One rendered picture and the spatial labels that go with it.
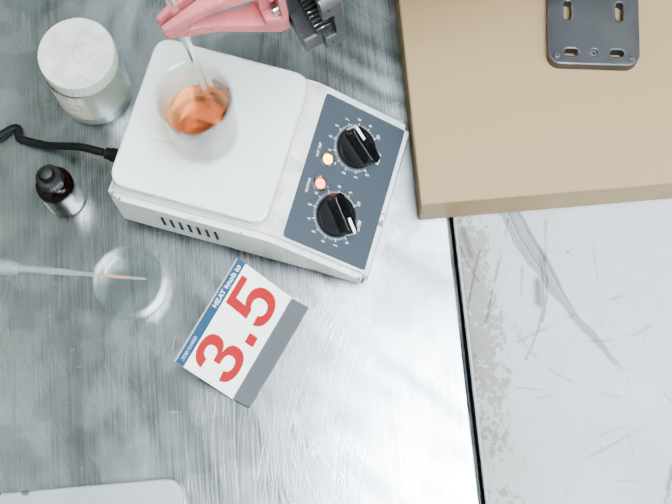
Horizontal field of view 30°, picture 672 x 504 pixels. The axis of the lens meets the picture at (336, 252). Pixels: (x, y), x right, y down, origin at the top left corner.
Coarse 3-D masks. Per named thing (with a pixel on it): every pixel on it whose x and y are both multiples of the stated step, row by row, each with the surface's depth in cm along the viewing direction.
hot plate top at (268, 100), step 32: (160, 64) 93; (224, 64) 93; (256, 64) 93; (256, 96) 92; (288, 96) 92; (128, 128) 92; (160, 128) 92; (256, 128) 92; (288, 128) 92; (128, 160) 91; (160, 160) 91; (224, 160) 91; (256, 160) 91; (160, 192) 90; (192, 192) 90; (224, 192) 90; (256, 192) 90
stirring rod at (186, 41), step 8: (168, 0) 73; (168, 8) 75; (176, 8) 75; (184, 40) 79; (192, 48) 81; (192, 56) 81; (192, 64) 83; (200, 64) 84; (200, 72) 84; (200, 80) 85; (208, 88) 87; (208, 96) 88
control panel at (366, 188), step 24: (336, 120) 95; (360, 120) 96; (312, 144) 94; (336, 144) 94; (384, 144) 96; (312, 168) 93; (336, 168) 94; (360, 168) 95; (384, 168) 96; (312, 192) 93; (336, 192) 94; (360, 192) 95; (384, 192) 96; (288, 216) 92; (312, 216) 93; (360, 216) 95; (312, 240) 93; (336, 240) 94; (360, 240) 95; (360, 264) 94
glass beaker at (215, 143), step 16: (176, 64) 85; (208, 64) 85; (160, 80) 85; (176, 80) 87; (192, 80) 88; (208, 80) 88; (224, 80) 85; (160, 96) 85; (160, 112) 85; (224, 112) 84; (224, 128) 86; (176, 144) 89; (192, 144) 86; (208, 144) 87; (224, 144) 88; (192, 160) 90; (208, 160) 90
